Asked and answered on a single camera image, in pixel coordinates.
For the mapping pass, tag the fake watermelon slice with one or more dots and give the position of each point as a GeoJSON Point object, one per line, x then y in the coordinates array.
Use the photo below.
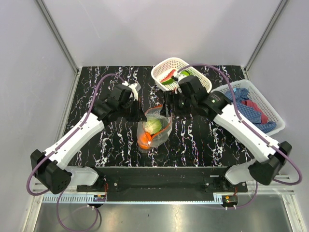
{"type": "Point", "coordinates": [168, 79]}

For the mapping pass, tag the clear zip top bag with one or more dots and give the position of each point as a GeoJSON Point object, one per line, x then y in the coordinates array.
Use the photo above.
{"type": "Point", "coordinates": [160, 137]}

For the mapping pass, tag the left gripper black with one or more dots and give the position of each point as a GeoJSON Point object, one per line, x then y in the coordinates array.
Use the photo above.
{"type": "Point", "coordinates": [140, 116]}

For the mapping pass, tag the aluminium frame rail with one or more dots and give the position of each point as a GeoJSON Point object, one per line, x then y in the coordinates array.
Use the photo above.
{"type": "Point", "coordinates": [71, 195]}

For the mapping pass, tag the white perforated basket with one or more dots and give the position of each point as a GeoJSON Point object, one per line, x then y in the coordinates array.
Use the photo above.
{"type": "Point", "coordinates": [161, 71]}

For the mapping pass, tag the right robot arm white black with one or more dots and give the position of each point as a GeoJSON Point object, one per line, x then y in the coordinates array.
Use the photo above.
{"type": "Point", "coordinates": [269, 154]}

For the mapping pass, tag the fake green apple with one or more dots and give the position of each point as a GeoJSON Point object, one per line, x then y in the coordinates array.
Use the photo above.
{"type": "Point", "coordinates": [186, 73]}

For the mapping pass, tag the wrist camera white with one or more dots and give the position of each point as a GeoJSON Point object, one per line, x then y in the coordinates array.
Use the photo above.
{"type": "Point", "coordinates": [135, 88]}
{"type": "Point", "coordinates": [177, 78]}

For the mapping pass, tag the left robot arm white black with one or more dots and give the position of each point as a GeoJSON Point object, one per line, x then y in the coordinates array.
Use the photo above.
{"type": "Point", "coordinates": [51, 167]}

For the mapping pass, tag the fake orange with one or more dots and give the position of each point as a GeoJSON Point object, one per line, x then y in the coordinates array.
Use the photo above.
{"type": "Point", "coordinates": [144, 140]}

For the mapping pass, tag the red cloth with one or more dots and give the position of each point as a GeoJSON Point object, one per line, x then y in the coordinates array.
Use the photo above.
{"type": "Point", "coordinates": [263, 117]}

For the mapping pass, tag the white laundry basket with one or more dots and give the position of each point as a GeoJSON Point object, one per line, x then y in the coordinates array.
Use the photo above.
{"type": "Point", "coordinates": [256, 96]}

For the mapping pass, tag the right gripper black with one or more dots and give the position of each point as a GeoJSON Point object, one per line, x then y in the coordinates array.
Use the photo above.
{"type": "Point", "coordinates": [170, 97]}

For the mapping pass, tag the blue patterned cloth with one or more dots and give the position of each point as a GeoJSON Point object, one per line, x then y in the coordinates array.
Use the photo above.
{"type": "Point", "coordinates": [242, 94]}

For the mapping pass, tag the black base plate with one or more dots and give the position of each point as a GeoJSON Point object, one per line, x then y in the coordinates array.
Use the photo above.
{"type": "Point", "coordinates": [163, 184]}

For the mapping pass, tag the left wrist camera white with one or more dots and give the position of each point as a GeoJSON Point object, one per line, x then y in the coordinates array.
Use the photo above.
{"type": "Point", "coordinates": [135, 88]}

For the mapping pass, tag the fake green cabbage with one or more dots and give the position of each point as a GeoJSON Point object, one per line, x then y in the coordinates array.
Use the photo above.
{"type": "Point", "coordinates": [153, 126]}

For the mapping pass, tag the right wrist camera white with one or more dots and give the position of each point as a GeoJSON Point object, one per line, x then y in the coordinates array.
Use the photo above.
{"type": "Point", "coordinates": [177, 78]}

